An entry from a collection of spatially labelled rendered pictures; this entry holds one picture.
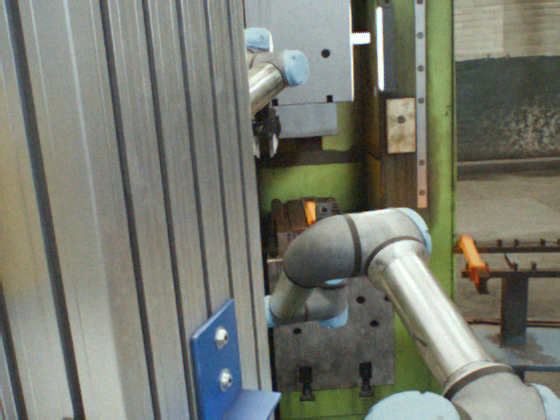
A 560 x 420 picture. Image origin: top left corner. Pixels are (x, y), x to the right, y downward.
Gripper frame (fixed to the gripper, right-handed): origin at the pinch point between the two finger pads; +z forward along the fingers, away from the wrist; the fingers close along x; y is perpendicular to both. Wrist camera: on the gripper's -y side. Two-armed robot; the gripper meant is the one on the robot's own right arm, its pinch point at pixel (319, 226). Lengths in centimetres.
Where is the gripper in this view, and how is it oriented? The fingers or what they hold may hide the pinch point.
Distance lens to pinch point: 169.9
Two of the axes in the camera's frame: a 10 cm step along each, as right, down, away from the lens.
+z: -0.2, -2.2, 9.8
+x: 10.0, -0.7, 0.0
